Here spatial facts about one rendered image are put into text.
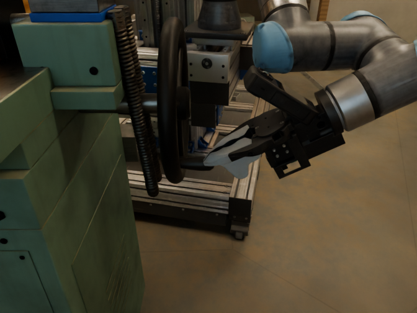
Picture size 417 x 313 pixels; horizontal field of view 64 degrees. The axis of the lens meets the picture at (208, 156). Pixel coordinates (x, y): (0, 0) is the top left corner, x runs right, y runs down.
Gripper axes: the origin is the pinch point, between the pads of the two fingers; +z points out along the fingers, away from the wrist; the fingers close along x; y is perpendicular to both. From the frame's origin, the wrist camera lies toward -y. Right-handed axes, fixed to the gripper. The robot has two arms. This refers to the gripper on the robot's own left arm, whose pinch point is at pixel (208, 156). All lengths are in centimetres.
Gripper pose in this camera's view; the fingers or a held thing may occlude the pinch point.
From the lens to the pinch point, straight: 53.5
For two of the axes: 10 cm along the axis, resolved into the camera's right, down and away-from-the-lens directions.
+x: 0.1, -5.3, 8.5
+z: -8.7, 4.2, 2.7
